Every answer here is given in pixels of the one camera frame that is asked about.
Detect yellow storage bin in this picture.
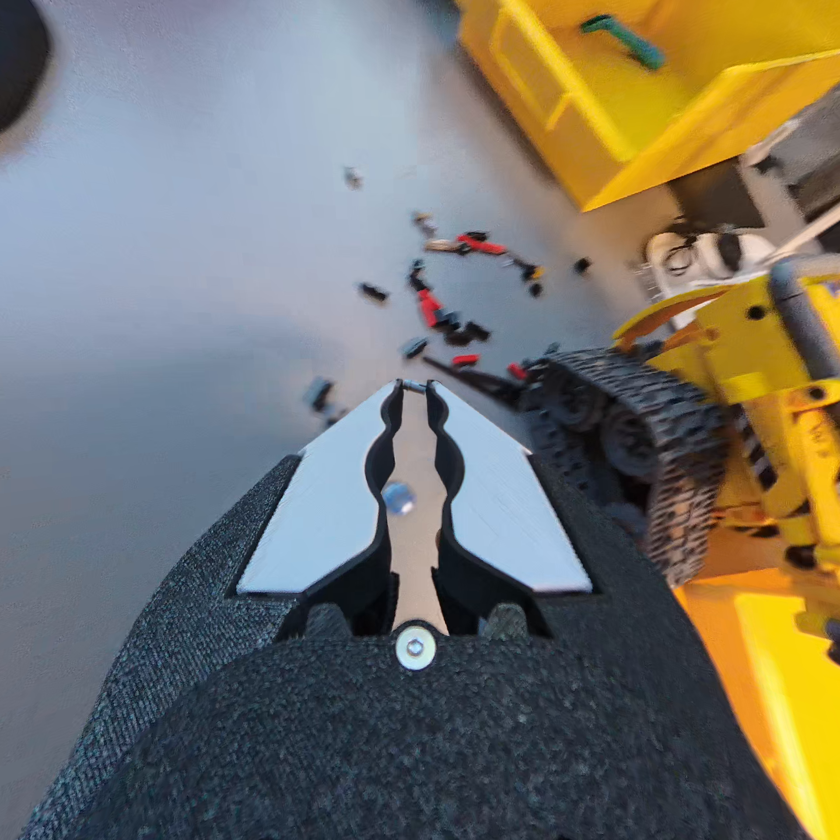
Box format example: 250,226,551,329
456,0,840,214

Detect printed paper sheets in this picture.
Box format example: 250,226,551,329
641,217,788,300

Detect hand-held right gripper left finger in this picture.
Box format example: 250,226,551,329
237,381,410,599

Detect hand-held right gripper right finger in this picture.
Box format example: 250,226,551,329
423,381,594,599

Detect yellow tracked toy robot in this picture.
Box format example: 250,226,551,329
523,256,840,657

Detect yellow parts tray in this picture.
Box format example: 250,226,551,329
676,578,840,840

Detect green curved tool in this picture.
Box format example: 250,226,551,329
581,14,666,70

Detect pile of small pins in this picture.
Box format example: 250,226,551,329
357,208,594,401

